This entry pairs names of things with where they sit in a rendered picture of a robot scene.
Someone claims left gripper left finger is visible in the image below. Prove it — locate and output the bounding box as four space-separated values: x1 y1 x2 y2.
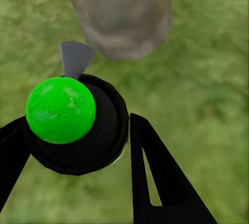
0 116 31 212

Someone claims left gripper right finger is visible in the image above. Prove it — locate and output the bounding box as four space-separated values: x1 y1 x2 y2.
130 114 217 224

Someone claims pesticide atomizer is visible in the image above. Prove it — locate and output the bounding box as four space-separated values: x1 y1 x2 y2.
23 41 130 176

